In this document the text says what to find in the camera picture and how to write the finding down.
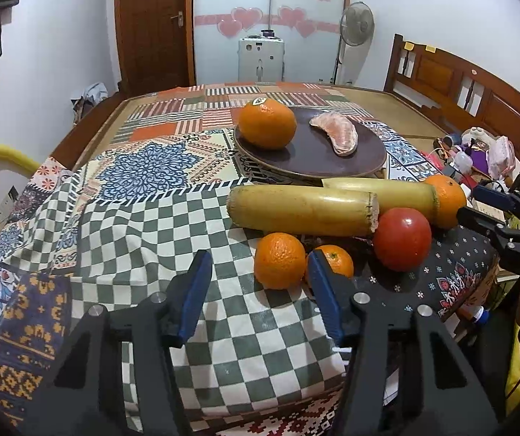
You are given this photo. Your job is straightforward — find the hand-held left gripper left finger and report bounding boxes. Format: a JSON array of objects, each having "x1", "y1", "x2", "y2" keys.
[{"x1": 19, "y1": 250, "x2": 215, "y2": 436}]

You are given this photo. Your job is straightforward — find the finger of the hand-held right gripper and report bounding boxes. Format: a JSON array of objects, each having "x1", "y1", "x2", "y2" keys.
[
  {"x1": 456, "y1": 206, "x2": 517, "y2": 248},
  {"x1": 471, "y1": 184, "x2": 520, "y2": 229}
]

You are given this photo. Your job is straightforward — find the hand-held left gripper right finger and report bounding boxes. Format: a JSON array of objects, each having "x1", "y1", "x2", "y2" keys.
[{"x1": 306, "y1": 250, "x2": 501, "y2": 436}]

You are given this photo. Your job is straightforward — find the small orange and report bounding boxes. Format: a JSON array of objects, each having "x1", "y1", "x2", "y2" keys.
[
  {"x1": 308, "y1": 245, "x2": 356, "y2": 283},
  {"x1": 254, "y1": 233, "x2": 307, "y2": 291}
]

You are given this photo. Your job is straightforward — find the medium orange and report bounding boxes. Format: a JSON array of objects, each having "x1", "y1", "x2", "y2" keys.
[{"x1": 424, "y1": 175, "x2": 468, "y2": 230}]

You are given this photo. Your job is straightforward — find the red tomato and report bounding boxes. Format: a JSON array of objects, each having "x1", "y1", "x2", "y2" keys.
[{"x1": 373, "y1": 207, "x2": 433, "y2": 273}]

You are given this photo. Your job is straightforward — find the yellow sugarcane piece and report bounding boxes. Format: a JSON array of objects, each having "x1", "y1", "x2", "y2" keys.
[
  {"x1": 226, "y1": 185, "x2": 380, "y2": 238},
  {"x1": 321, "y1": 177, "x2": 441, "y2": 228}
]

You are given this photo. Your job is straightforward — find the dark brown round plate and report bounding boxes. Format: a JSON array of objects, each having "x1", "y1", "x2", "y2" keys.
[{"x1": 233, "y1": 106, "x2": 388, "y2": 179}]

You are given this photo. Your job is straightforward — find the pink quilted pouch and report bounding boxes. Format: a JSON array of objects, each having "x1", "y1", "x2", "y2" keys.
[{"x1": 488, "y1": 138, "x2": 516, "y2": 181}]

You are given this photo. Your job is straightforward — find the purple doll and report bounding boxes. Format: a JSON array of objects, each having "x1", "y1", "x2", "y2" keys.
[{"x1": 462, "y1": 142, "x2": 491, "y2": 174}]

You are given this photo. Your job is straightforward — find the white plush toy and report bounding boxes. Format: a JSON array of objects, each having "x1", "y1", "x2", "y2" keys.
[{"x1": 462, "y1": 126, "x2": 493, "y2": 146}]

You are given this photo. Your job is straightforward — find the white bottle with blue cap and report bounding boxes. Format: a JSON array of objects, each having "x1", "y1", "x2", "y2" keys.
[{"x1": 461, "y1": 304, "x2": 491, "y2": 326}]

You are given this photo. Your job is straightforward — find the patchwork printed tablecloth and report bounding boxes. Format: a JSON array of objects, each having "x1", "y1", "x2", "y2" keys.
[{"x1": 0, "y1": 82, "x2": 501, "y2": 436}]

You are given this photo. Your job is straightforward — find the peeled pomelo segment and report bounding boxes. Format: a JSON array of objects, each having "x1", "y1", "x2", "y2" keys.
[{"x1": 309, "y1": 113, "x2": 360, "y2": 157}]

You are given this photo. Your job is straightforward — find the large orange with sticker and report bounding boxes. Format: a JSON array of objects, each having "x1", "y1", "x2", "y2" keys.
[{"x1": 239, "y1": 97, "x2": 297, "y2": 150}]

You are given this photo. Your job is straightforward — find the white standing fan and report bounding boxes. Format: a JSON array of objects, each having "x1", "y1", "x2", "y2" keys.
[{"x1": 332, "y1": 1, "x2": 376, "y2": 86}]

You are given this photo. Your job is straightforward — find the grey clothes pile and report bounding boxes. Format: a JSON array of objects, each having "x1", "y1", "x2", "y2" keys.
[{"x1": 69, "y1": 82, "x2": 109, "y2": 124}]

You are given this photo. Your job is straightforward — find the white boxy appliance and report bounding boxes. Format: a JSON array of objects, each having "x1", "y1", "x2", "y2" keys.
[{"x1": 237, "y1": 30, "x2": 286, "y2": 84}]

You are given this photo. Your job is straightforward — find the brown wooden door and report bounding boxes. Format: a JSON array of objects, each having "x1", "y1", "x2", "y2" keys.
[{"x1": 115, "y1": 0, "x2": 195, "y2": 99}]

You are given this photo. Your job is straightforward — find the pink heart decals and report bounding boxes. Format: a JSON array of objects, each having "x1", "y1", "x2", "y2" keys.
[{"x1": 195, "y1": 0, "x2": 341, "y2": 40}]

